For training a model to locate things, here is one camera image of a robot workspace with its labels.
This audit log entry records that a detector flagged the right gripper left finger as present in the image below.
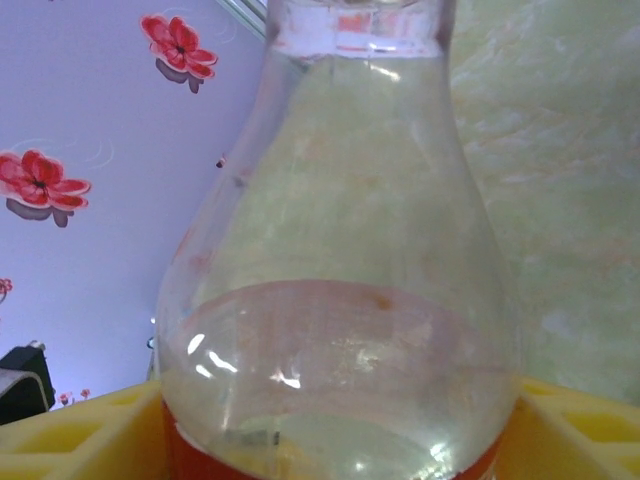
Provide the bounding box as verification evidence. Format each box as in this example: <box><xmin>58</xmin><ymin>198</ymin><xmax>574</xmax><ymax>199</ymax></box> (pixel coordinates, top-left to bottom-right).
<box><xmin>0</xmin><ymin>379</ymin><xmax>174</xmax><ymax>480</ymax></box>

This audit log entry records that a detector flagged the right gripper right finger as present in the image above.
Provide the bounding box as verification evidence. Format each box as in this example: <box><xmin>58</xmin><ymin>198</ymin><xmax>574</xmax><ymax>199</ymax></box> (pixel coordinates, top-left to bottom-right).
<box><xmin>492</xmin><ymin>377</ymin><xmax>640</xmax><ymax>480</ymax></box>

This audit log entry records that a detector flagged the cola bottle red label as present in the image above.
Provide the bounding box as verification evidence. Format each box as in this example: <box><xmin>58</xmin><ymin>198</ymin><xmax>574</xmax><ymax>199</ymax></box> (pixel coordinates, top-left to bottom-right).
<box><xmin>149</xmin><ymin>0</ymin><xmax>524</xmax><ymax>480</ymax></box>

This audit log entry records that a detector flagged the aluminium corner post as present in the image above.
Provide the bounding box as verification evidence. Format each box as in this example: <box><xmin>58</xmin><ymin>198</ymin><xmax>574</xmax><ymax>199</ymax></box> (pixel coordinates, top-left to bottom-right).
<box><xmin>214</xmin><ymin>0</ymin><xmax>269</xmax><ymax>36</ymax></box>

